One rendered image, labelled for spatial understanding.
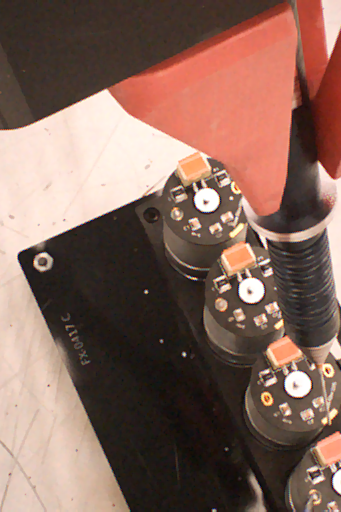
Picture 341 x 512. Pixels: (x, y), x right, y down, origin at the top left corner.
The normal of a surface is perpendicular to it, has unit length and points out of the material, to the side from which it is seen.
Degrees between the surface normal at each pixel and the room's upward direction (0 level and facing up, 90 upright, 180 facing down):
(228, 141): 91
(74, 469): 0
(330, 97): 88
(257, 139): 91
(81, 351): 0
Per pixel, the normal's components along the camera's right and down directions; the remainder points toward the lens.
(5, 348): 0.00, -0.25
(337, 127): -0.90, 0.42
